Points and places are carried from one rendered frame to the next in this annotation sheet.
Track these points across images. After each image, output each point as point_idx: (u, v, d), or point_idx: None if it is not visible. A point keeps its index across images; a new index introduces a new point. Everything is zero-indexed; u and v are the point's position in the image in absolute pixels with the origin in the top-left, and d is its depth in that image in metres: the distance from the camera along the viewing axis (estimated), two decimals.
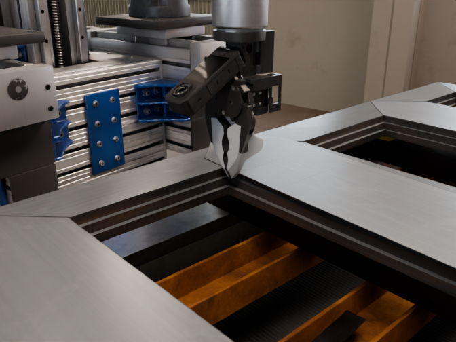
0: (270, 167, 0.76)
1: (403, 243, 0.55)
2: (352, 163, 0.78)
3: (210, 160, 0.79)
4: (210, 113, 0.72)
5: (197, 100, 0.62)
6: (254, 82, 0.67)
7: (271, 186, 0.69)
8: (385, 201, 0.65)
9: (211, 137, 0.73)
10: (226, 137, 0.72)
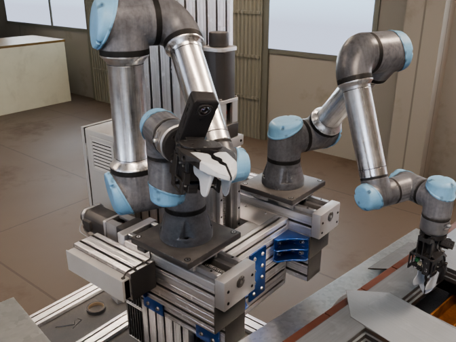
0: (393, 328, 1.31)
1: None
2: (440, 324, 1.33)
3: (355, 319, 1.34)
4: (188, 150, 0.78)
5: (214, 104, 0.82)
6: None
7: None
8: None
9: (197, 158, 0.75)
10: None
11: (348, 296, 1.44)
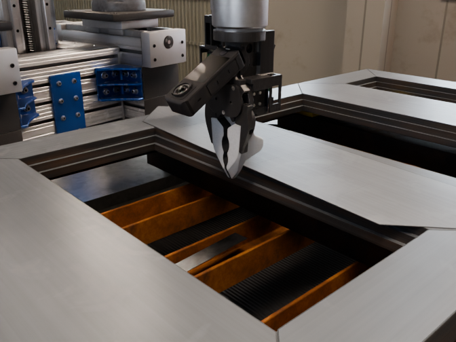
0: (191, 127, 0.96)
1: (262, 172, 0.74)
2: (258, 125, 0.98)
3: (146, 123, 0.99)
4: (210, 113, 0.72)
5: (197, 100, 0.62)
6: (254, 82, 0.67)
7: (185, 139, 0.89)
8: (268, 148, 0.84)
9: (211, 137, 0.73)
10: (226, 137, 0.72)
11: (155, 110, 1.08)
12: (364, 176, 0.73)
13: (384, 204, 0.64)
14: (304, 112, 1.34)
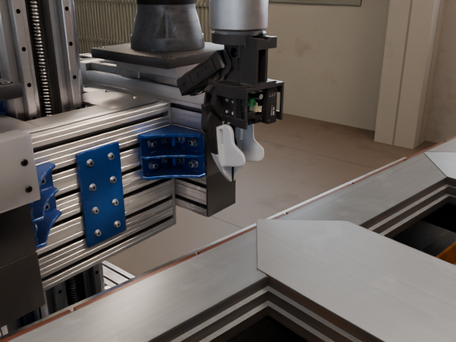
0: (355, 288, 0.54)
1: None
2: None
3: (267, 273, 0.57)
4: None
5: (182, 83, 0.72)
6: (216, 85, 0.65)
7: (370, 332, 0.48)
8: None
9: None
10: None
11: (259, 231, 0.66)
12: None
13: None
14: None
